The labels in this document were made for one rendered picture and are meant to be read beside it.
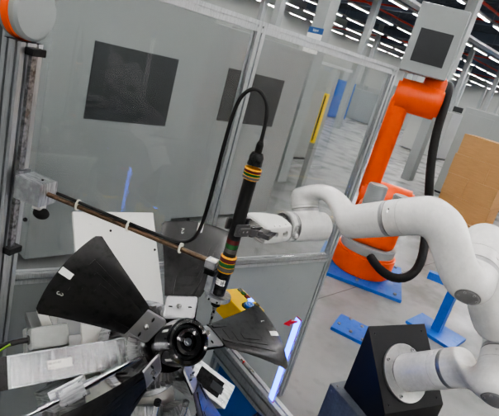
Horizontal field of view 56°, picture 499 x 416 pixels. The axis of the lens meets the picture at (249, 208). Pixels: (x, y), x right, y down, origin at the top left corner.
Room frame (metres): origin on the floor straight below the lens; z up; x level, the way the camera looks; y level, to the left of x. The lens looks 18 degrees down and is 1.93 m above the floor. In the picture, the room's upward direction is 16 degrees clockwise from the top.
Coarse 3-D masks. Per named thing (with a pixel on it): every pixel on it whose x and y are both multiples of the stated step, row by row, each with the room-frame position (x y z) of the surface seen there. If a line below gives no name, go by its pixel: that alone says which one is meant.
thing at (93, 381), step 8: (136, 360) 1.02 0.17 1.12; (112, 368) 0.98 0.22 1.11; (120, 368) 0.99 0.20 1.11; (96, 376) 0.94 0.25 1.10; (104, 376) 0.95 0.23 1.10; (88, 384) 0.92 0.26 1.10; (96, 384) 0.93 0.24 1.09; (56, 400) 0.86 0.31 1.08; (40, 408) 0.84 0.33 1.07; (48, 408) 0.85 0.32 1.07
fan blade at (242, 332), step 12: (240, 312) 1.28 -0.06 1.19; (252, 312) 1.30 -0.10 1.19; (216, 324) 1.18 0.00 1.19; (228, 324) 1.20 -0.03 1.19; (240, 324) 1.22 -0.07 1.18; (252, 324) 1.25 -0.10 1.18; (264, 324) 1.27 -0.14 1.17; (228, 336) 1.14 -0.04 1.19; (240, 336) 1.16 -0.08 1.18; (252, 336) 1.19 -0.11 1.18; (264, 336) 1.22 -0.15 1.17; (276, 336) 1.25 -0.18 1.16; (240, 348) 1.12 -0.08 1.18; (252, 348) 1.14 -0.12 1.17; (264, 348) 1.17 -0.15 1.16; (276, 348) 1.20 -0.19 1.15; (276, 360) 1.16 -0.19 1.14
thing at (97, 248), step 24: (96, 240) 1.01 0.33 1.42; (72, 264) 0.98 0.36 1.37; (96, 264) 0.99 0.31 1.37; (120, 264) 1.02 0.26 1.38; (48, 288) 0.95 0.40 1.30; (72, 288) 0.97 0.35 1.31; (96, 288) 0.98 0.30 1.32; (120, 288) 1.00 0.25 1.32; (48, 312) 0.94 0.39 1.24; (72, 312) 0.97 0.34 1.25; (96, 312) 0.99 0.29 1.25; (120, 312) 1.00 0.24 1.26; (144, 312) 1.02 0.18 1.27
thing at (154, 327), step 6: (150, 312) 1.02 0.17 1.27; (144, 318) 1.02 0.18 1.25; (150, 318) 1.03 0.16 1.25; (156, 318) 1.03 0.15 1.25; (162, 318) 1.03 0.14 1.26; (138, 324) 1.02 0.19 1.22; (144, 324) 1.02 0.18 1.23; (150, 324) 1.03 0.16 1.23; (156, 324) 1.03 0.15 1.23; (162, 324) 1.03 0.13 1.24; (132, 330) 1.02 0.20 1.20; (138, 330) 1.02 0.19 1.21; (144, 330) 1.03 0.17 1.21; (150, 330) 1.03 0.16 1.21; (156, 330) 1.03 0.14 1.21; (144, 336) 1.03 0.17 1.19; (150, 336) 1.03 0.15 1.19; (144, 342) 1.03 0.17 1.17
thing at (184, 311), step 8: (168, 296) 1.14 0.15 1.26; (176, 296) 1.13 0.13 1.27; (184, 296) 1.13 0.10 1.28; (192, 296) 1.13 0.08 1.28; (168, 304) 1.12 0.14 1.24; (176, 304) 1.12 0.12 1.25; (184, 304) 1.11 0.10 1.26; (192, 304) 1.11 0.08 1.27; (168, 312) 1.10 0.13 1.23; (176, 312) 1.10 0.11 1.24; (184, 312) 1.10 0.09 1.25; (192, 312) 1.09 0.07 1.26
